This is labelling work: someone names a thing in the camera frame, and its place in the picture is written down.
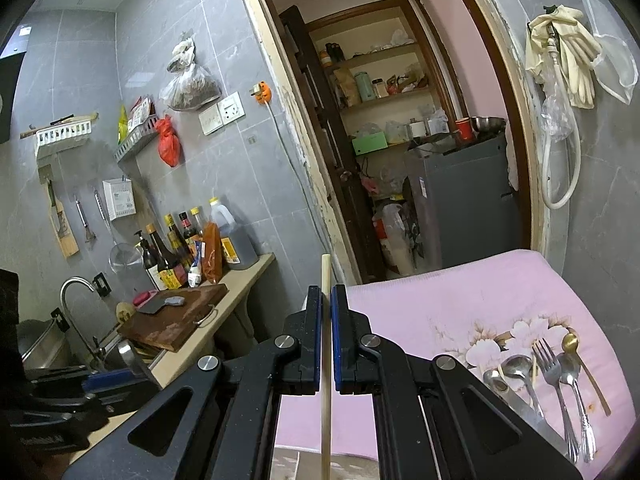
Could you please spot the pink floral cloth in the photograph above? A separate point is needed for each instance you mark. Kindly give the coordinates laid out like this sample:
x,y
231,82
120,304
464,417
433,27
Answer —
x,y
425,310

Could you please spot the white wall box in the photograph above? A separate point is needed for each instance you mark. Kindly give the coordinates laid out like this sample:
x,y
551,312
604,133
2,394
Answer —
x,y
120,200

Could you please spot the white and blue tube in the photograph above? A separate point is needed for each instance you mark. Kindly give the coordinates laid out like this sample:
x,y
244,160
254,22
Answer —
x,y
196,275

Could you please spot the white wall socket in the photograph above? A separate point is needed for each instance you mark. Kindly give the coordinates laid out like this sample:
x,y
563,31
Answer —
x,y
231,108

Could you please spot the gold spoon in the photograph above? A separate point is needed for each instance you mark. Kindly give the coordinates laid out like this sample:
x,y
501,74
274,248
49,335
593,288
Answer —
x,y
570,341

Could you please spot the clear bottle with yellow cap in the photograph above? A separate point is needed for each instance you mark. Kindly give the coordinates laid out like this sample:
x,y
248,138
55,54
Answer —
x,y
199,225

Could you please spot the clear bag of dried goods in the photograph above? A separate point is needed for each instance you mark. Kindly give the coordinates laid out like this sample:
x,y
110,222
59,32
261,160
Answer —
x,y
190,87

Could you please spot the yellow packet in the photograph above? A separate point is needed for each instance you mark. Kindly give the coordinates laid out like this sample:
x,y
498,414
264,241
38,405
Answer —
x,y
122,125

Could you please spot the large silver spoon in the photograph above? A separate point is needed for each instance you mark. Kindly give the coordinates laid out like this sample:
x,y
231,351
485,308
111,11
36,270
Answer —
x,y
517,367

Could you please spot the mint green thermos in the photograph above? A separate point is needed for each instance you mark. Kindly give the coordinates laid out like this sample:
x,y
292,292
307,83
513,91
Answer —
x,y
362,87

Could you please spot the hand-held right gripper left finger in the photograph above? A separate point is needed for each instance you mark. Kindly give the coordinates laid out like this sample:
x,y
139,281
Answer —
x,y
312,340

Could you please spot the silver fork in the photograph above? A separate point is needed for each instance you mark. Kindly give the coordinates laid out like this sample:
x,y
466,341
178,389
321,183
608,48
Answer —
x,y
550,375

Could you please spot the black wall socket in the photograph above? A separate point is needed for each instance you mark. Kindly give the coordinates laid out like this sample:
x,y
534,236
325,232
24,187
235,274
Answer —
x,y
102,285

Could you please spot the yellow round sponge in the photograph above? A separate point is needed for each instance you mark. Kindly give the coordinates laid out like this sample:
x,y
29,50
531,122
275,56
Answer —
x,y
124,311

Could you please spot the steel bowl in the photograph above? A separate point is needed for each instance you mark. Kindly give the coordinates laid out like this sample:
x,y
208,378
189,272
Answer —
x,y
487,124

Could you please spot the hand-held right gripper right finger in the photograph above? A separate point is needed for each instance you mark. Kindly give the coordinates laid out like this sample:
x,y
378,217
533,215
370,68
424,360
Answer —
x,y
337,350

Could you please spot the large dark oil jug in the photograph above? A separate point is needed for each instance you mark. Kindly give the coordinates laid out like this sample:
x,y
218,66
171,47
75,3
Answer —
x,y
237,245

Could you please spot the green box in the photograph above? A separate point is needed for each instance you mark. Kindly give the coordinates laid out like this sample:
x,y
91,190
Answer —
x,y
370,143

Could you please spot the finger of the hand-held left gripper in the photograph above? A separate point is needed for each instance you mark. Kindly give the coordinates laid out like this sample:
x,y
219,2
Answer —
x,y
115,384

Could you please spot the dark bottle with yellow label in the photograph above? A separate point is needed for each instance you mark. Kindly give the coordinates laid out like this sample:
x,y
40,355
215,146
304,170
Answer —
x,y
169,272

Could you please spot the white wall switch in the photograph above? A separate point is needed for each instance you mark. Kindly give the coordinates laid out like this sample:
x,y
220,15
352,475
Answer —
x,y
210,120

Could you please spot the dark bottle with red label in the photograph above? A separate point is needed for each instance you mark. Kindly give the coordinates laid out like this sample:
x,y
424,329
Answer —
x,y
189,232

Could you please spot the clear plastic bag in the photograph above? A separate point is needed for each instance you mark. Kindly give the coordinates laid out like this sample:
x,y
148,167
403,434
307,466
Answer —
x,y
557,110

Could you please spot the cream rubber gloves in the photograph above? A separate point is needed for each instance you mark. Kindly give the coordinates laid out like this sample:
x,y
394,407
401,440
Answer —
x,y
575,55

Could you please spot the steel peeler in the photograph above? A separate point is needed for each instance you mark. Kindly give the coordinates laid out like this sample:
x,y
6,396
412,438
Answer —
x,y
83,217

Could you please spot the orange seasoning packet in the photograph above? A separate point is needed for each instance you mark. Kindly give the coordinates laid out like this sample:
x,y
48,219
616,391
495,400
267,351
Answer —
x,y
212,260

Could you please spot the wooden cutting board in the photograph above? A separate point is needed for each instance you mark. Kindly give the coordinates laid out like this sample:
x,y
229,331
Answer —
x,y
185,320

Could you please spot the steel mesh strainer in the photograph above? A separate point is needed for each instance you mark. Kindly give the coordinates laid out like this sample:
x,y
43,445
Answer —
x,y
125,257

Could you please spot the hanging wooden board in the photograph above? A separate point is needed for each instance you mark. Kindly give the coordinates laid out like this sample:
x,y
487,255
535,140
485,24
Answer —
x,y
62,227

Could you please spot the red and white packet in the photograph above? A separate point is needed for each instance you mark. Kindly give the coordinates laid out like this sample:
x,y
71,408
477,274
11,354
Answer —
x,y
140,112

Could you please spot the dark bottle with yellow cap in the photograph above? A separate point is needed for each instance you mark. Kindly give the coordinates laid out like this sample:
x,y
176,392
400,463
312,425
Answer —
x,y
177,247

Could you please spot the white wall rack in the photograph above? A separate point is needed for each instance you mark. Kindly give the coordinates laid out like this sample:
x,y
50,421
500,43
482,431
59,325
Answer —
x,y
65,135

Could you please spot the white mesh filter bag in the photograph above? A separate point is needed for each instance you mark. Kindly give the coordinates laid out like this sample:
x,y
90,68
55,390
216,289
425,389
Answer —
x,y
612,67

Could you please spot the wooden door frame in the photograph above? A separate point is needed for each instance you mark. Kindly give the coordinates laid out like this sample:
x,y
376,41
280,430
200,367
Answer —
x,y
532,160

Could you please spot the red cup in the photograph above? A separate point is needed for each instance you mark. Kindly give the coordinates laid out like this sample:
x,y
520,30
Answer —
x,y
465,128

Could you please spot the steel faucet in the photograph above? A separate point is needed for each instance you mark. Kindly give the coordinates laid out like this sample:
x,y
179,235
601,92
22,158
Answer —
x,y
75,284

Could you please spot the grey appliance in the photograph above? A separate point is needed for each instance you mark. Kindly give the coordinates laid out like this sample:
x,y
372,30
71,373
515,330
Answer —
x,y
460,205

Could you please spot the grey wall shelf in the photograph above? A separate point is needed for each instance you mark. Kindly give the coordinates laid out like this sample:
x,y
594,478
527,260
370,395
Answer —
x,y
135,142

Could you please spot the dark wooden door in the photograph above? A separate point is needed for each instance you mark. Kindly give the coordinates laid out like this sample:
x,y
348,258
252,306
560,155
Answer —
x,y
325,135

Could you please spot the pantry shelf unit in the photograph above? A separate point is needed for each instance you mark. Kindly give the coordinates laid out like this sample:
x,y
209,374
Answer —
x,y
380,57

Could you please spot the glass jar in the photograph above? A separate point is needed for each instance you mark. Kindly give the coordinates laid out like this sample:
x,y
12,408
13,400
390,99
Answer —
x,y
380,88

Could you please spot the dark pump bottle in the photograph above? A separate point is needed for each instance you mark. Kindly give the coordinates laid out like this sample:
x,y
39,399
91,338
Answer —
x,y
145,260

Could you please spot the steel table knife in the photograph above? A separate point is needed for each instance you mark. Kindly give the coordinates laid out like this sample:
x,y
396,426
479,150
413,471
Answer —
x,y
525,412

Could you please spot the pink scrubber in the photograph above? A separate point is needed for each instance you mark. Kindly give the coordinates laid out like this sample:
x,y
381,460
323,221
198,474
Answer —
x,y
142,298

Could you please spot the wooden chopstick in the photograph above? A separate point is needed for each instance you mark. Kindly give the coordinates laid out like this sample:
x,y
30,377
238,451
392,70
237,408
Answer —
x,y
325,270

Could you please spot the small silver spoon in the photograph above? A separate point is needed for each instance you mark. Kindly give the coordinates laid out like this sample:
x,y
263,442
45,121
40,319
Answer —
x,y
569,370

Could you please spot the red plastic bag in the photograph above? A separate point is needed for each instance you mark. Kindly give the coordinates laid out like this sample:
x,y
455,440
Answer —
x,y
168,142

